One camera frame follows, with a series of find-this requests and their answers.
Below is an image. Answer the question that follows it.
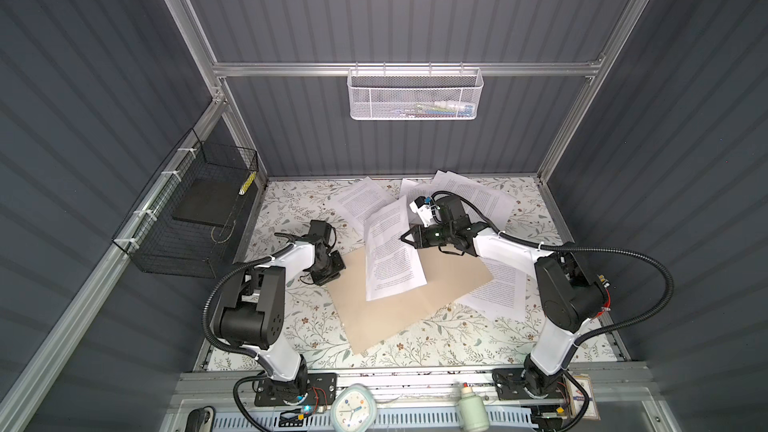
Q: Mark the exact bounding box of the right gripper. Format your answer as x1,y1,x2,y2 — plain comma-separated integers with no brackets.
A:
401,224,454,249

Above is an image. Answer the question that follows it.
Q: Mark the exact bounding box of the beige paper folder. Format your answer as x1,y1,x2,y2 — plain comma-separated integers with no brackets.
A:
328,246,492,354

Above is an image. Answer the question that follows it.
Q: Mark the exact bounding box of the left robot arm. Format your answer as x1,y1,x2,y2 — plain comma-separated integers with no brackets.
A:
202,220,345,431

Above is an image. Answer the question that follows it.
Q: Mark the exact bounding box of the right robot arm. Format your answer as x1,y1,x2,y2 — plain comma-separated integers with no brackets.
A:
401,191,674,399

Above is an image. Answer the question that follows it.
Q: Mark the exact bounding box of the yellow marker in basket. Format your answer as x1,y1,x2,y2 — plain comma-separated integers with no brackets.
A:
239,172,258,195

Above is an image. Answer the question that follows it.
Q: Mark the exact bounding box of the white alarm clock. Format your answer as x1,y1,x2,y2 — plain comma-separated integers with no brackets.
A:
330,384,378,432

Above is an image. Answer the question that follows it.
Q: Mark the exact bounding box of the white glue bottle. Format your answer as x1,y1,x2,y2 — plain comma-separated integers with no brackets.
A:
456,383,490,432

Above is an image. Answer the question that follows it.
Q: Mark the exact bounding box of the black wire basket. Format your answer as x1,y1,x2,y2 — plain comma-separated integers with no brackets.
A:
113,131,260,279

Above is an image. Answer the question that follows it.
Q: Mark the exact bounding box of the white wire basket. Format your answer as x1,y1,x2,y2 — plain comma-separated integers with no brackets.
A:
346,67,484,121

